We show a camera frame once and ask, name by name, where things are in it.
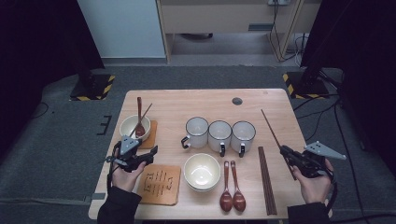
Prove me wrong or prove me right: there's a black power cable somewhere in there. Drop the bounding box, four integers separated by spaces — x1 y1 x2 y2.
270 3 300 63

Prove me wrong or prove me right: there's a thin black floor cable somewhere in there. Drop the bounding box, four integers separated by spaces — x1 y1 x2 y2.
31 102 50 119

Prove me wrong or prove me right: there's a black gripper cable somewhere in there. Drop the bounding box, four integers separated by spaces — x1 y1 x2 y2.
323 167 339 216
105 155 119 191

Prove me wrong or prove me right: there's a cream ceramic bowl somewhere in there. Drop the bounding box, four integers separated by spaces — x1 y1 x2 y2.
183 152 221 190
119 114 152 144
186 185 218 193

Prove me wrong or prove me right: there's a light wooden desk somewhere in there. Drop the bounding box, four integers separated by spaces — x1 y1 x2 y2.
155 0 323 64

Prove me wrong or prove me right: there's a red-brown wooden spoon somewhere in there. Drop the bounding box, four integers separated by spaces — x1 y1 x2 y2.
231 161 247 213
219 161 233 213
134 96 147 139

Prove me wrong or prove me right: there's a thin brown chopstick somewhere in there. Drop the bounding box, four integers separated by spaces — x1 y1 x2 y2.
261 108 298 181
129 103 153 138

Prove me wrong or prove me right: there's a row of wooden chopsticks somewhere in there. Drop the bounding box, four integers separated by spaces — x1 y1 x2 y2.
257 146 278 217

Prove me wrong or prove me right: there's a long black floor cable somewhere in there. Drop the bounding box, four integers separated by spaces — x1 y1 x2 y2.
330 99 396 224

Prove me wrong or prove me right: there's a grey desk handle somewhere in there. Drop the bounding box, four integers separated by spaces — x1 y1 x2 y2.
247 23 275 32

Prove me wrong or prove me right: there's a white mug with black handle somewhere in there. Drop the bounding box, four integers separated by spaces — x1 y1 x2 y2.
181 117 209 149
231 120 257 159
207 120 233 158

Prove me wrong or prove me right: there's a person's right hand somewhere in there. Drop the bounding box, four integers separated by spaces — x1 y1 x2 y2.
292 158 334 204

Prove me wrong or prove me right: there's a dark curtain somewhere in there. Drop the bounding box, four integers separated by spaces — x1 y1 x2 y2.
300 0 396 178
0 0 106 157

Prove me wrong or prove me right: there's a person's left hand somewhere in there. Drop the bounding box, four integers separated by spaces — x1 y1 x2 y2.
111 148 147 193

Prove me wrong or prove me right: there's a black stand with striped base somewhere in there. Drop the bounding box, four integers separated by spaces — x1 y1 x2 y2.
282 55 331 100
69 62 116 102

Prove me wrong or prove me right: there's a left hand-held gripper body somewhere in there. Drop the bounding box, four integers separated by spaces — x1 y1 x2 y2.
111 134 148 173

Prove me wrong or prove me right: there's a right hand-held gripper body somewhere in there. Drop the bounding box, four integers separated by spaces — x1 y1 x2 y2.
290 140 347 179

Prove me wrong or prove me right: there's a square wooden coaster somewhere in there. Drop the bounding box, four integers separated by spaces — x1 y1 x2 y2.
136 163 182 207
136 120 159 150

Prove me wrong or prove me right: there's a grey tape piece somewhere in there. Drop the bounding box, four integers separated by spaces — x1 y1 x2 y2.
83 192 106 203

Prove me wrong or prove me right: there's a white panel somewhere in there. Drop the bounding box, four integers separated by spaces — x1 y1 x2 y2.
76 0 166 59

